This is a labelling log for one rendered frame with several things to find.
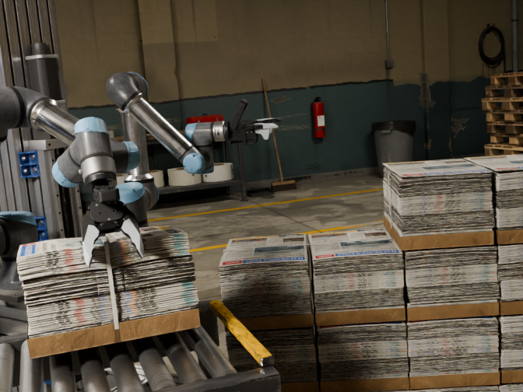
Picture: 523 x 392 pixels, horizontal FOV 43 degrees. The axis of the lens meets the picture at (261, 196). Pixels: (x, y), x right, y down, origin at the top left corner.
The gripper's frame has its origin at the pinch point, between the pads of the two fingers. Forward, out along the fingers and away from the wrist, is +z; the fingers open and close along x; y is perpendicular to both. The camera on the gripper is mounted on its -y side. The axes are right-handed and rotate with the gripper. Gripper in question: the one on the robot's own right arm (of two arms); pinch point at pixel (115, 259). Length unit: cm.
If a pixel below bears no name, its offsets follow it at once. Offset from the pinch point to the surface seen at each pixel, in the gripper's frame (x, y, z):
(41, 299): 16.0, 9.3, 2.7
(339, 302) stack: -70, 59, 5
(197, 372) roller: -12.4, 4.2, 26.1
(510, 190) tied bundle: -122, 27, -11
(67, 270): 9.9, 6.6, -1.8
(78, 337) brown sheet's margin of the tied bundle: 9.8, 13.3, 11.4
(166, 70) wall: -148, 553, -445
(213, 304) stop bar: -25.2, 32.8, 4.7
